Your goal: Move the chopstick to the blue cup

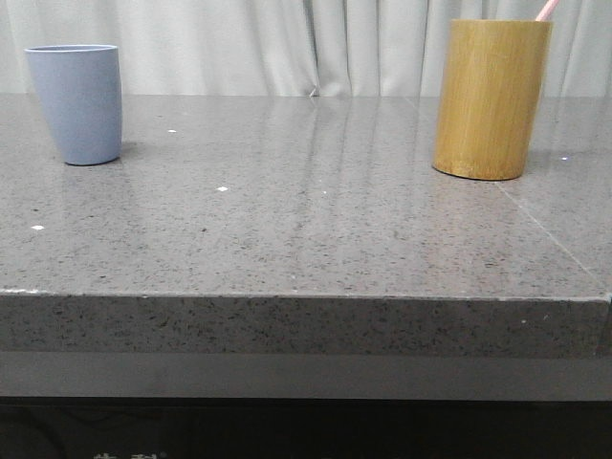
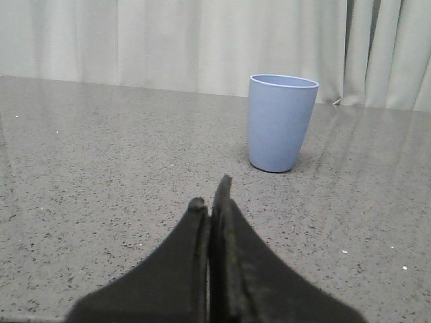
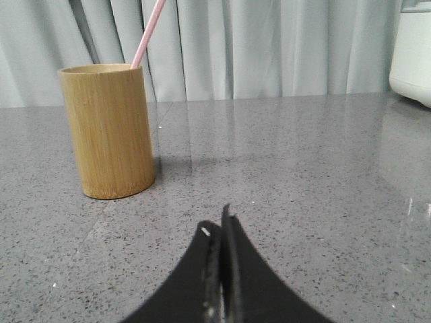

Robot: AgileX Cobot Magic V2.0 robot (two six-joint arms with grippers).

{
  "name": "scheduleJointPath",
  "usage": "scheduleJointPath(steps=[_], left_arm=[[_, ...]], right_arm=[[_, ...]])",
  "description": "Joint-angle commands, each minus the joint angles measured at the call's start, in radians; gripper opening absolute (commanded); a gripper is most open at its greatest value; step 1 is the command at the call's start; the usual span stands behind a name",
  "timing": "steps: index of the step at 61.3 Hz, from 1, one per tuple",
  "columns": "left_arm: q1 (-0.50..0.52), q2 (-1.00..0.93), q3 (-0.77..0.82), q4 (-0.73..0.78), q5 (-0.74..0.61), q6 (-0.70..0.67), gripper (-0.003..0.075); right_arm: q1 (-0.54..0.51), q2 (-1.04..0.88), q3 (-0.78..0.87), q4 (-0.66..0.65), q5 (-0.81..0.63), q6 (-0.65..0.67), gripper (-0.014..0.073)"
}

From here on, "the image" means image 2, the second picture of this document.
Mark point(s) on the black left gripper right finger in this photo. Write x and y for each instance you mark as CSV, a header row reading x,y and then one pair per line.
x,y
250,283

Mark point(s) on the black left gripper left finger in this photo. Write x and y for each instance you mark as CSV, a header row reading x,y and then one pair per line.
x,y
170,285

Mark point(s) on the blue plastic cup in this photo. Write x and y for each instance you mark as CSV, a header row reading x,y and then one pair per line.
x,y
279,112

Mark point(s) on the white pleated curtain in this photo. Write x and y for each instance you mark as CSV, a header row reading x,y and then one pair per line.
x,y
369,53

